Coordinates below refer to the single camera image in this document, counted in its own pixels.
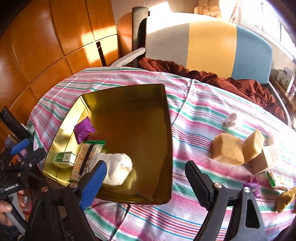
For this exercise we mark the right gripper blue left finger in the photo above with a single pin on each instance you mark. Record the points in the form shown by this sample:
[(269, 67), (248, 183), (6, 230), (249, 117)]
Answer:
[(90, 184)]

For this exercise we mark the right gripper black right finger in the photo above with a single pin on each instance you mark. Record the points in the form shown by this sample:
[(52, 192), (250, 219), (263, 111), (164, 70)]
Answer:
[(201, 184)]

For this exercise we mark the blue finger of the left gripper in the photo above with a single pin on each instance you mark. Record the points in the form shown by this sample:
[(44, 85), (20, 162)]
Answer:
[(20, 146)]

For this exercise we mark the white sock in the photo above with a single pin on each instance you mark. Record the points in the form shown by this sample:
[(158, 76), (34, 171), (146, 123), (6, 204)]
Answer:
[(118, 167)]

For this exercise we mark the long cracker packet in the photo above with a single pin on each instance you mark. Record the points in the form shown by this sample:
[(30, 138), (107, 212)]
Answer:
[(87, 151)]

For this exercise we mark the green white small box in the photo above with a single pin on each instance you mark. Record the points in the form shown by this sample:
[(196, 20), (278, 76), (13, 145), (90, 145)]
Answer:
[(64, 159)]

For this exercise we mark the tall yellow sponge block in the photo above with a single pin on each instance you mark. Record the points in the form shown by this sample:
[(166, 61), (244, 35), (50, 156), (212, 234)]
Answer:
[(252, 146)]

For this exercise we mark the Weidan cracker packet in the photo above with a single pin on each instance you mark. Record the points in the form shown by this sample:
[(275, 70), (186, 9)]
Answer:
[(276, 182)]

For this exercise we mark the clear plastic bag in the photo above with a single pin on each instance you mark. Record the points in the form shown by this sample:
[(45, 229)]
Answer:
[(231, 120)]

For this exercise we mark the cream printed carton box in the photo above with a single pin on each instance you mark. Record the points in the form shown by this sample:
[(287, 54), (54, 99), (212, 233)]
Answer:
[(270, 157)]

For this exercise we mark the mustard yellow knitted sock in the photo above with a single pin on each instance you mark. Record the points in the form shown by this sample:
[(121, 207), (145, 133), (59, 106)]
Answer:
[(284, 199)]

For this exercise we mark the person's left hand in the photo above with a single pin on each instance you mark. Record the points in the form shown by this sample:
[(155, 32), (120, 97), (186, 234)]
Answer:
[(6, 207)]

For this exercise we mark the striped pink green tablecloth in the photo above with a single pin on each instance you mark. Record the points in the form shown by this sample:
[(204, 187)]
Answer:
[(197, 111)]

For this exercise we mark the gold metal tin box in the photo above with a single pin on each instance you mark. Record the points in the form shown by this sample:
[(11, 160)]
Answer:
[(133, 120)]

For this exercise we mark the wooden wardrobe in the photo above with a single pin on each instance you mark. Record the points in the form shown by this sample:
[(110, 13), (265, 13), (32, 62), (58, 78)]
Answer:
[(47, 42)]

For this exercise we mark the rust red blanket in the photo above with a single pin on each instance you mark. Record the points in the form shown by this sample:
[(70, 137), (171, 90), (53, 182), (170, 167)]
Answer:
[(249, 89)]

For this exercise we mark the white appliance carton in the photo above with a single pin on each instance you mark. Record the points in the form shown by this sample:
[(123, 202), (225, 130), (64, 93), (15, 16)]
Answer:
[(286, 78)]

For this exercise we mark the grey yellow blue armchair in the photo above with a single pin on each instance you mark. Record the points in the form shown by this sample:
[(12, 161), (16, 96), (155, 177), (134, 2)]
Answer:
[(202, 43)]

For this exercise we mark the beige left curtain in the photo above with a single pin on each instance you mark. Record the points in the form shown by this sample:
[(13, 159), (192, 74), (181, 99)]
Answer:
[(208, 8)]

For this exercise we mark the window with white frame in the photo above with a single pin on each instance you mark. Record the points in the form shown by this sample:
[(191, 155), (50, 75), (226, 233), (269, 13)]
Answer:
[(261, 18)]

